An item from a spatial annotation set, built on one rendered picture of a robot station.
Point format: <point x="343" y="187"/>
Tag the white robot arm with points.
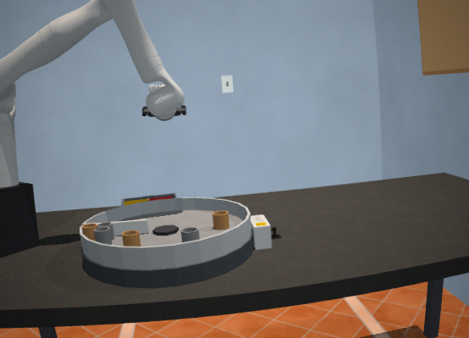
<point x="57" y="38"/>

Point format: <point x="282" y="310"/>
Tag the white round turntable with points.
<point x="167" y="263"/>

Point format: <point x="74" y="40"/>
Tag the grey metal sleeve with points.
<point x="103" y="236"/>
<point x="107" y="224"/>
<point x="190" y="234"/>

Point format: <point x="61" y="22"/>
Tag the bronze bushing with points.
<point x="220" y="220"/>
<point x="131" y="238"/>
<point x="89" y="232"/>

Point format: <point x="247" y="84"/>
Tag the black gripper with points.
<point x="148" y="113"/>

